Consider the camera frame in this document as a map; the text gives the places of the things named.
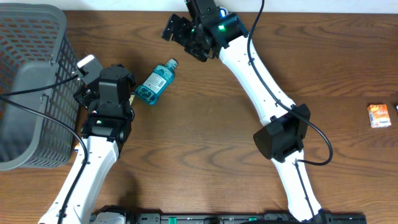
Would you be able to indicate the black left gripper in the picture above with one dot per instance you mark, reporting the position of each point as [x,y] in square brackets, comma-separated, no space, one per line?
[87,93]

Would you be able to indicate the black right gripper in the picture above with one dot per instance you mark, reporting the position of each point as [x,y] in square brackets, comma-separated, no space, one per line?
[199,52]

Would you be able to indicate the yellow snack chip bag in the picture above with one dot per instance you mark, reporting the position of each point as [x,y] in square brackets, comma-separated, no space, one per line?
[78,145]

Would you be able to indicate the teal mouthwash bottle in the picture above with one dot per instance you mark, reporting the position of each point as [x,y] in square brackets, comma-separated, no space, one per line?
[161,77]

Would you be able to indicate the small orange snack packet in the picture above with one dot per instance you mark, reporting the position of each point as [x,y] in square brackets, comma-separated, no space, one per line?
[379,116]

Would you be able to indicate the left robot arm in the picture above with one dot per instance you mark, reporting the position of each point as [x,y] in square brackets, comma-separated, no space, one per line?
[104,133]

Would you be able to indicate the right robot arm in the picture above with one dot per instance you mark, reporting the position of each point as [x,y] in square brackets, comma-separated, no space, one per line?
[284,124]

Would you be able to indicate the white barcode scanner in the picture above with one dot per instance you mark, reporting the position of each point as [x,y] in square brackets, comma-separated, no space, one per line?
[223,11]

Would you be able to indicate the grey plastic mesh basket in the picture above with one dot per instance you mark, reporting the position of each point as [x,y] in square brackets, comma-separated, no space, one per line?
[37,64]

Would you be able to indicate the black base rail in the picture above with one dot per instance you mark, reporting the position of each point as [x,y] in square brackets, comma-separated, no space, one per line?
[155,218]

